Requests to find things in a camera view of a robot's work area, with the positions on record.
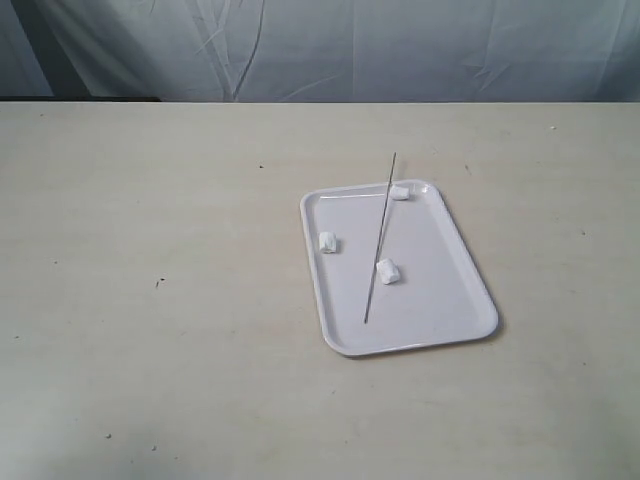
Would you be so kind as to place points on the white marshmallow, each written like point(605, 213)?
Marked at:
point(388, 271)
point(399, 193)
point(328, 242)

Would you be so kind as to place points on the thin metal skewer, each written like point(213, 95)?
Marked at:
point(379, 239)

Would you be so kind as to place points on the white plastic tray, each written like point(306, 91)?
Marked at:
point(441, 297)

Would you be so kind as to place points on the white backdrop cloth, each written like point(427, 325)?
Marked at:
point(321, 51)

